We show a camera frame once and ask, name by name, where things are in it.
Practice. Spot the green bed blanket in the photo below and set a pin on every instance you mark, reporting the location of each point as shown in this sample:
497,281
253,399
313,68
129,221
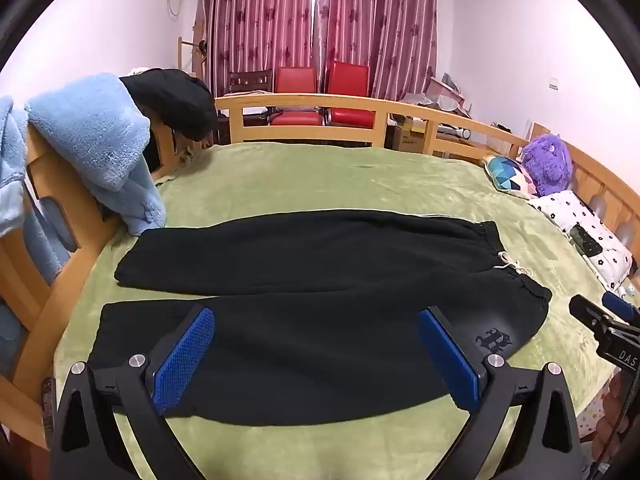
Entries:
325,180

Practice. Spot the red floral curtain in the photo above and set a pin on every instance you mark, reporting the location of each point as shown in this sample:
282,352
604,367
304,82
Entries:
380,20
255,20

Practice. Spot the light blue fleece blanket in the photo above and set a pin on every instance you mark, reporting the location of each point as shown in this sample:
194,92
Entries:
85,125

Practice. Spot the red chair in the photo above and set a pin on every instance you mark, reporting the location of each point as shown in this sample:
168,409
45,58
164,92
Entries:
349,80
296,82

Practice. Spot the wooden coat rack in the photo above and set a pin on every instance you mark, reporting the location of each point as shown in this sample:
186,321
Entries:
192,47

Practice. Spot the purple plush toy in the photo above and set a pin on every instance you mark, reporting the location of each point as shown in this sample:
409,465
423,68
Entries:
547,162

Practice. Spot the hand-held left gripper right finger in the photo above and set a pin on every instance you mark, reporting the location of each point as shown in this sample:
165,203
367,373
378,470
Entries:
450,360

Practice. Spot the black pants with white stripe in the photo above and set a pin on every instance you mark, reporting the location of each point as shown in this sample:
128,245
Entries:
320,270

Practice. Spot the cardboard box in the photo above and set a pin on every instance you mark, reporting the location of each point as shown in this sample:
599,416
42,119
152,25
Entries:
406,137

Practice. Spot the dark wooden chair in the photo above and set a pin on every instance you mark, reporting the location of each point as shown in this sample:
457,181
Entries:
250,80

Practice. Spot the wooden bed frame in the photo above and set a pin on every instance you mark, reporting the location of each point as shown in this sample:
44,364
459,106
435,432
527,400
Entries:
300,105

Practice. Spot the black garment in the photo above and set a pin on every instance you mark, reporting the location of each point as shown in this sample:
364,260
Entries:
170,95

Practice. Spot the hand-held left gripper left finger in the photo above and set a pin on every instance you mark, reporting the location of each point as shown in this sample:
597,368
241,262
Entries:
185,355

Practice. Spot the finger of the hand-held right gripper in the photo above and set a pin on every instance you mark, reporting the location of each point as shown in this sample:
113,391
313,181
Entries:
620,306
587,312

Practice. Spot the geometric patterned pillow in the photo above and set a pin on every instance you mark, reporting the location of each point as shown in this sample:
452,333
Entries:
507,172

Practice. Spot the dark green patterned cloth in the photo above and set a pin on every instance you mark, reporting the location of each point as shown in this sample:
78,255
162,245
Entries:
585,241

